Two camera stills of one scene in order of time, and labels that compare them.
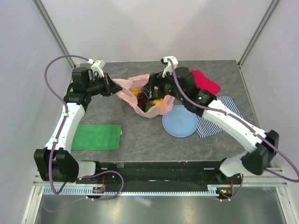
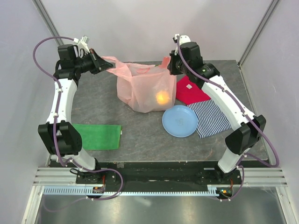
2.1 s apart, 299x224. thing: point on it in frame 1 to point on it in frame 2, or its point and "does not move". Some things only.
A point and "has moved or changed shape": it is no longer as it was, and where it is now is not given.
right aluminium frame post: [274, 4] does not move
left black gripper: [113, 88] to [104, 65]
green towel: [91, 136] does not move
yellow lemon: [135, 91] to [162, 97]
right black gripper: [156, 79] to [171, 66]
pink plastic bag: [138, 81] has moved or changed shape
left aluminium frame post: [43, 13] does not move
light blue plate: [180, 122] does not move
